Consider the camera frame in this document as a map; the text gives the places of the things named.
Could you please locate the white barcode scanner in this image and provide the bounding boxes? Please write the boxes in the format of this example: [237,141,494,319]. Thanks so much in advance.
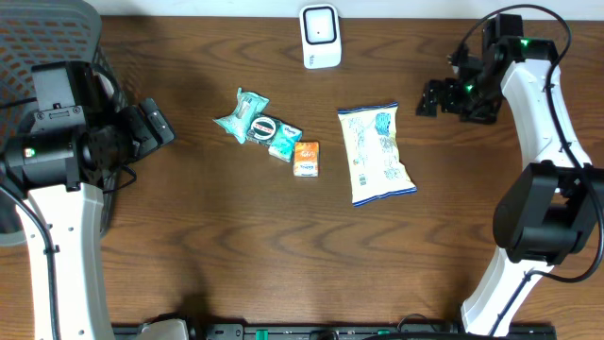
[299,4,343,69]

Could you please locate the grey plastic mesh basket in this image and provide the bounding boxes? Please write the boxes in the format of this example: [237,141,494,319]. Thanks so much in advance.
[0,0,128,247]

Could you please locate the orange small snack packet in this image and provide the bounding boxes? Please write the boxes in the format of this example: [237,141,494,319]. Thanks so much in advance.
[293,142,319,178]

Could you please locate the teal snack packet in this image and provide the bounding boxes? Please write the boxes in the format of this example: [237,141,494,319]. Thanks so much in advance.
[214,88,270,144]

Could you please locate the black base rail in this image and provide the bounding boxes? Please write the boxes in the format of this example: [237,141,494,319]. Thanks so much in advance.
[112,319,558,340]

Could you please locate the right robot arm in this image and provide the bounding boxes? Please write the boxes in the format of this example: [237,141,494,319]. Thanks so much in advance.
[416,5,603,338]

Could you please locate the small teal tissue pack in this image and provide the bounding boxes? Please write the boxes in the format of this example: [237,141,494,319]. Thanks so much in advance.
[268,124,303,162]

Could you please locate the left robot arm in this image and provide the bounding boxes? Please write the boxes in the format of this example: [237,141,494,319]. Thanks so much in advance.
[1,61,176,339]

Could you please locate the large white snack bag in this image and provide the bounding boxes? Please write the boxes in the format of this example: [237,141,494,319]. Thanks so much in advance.
[338,102,417,207]

